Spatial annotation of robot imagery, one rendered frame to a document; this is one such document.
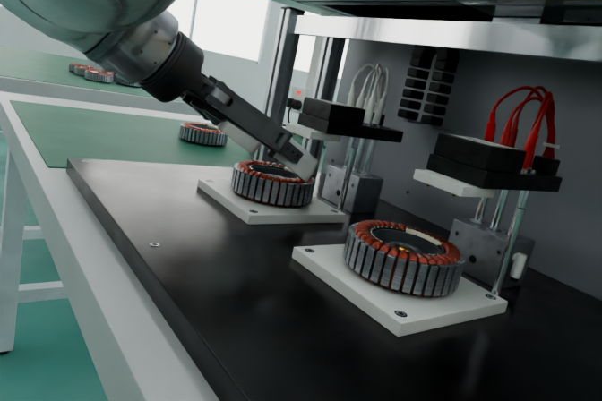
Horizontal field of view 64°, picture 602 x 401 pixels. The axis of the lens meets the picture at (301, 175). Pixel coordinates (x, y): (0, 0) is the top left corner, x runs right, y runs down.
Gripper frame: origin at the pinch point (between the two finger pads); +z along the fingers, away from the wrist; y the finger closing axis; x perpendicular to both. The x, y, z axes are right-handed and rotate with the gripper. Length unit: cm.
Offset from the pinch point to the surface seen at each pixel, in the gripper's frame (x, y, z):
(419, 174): 4.4, 21.6, 0.7
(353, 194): 1.9, 2.9, 13.1
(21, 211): -44, -90, 3
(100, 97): -6, -133, 13
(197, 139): -2.2, -47.6, 12.4
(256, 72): 121, -449, 220
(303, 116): 6.7, -2.6, 1.9
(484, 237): 3.7, 24.5, 12.2
